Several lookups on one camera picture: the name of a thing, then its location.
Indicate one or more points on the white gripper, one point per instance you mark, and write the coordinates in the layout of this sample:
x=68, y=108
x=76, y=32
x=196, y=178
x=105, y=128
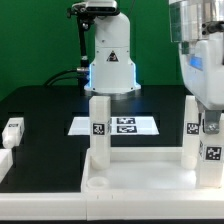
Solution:
x=203, y=75

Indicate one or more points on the white desk top tray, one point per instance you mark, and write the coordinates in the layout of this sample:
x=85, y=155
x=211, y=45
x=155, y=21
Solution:
x=150, y=169

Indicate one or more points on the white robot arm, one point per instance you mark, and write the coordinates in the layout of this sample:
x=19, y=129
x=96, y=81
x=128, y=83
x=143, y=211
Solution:
x=197, y=26

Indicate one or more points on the white marker plate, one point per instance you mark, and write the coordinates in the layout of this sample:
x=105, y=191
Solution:
x=138, y=125

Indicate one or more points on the white left corner block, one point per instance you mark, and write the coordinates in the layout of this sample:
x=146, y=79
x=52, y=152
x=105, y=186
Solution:
x=6, y=161

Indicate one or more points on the white front rail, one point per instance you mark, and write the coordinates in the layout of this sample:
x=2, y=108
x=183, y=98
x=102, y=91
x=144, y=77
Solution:
x=126, y=205

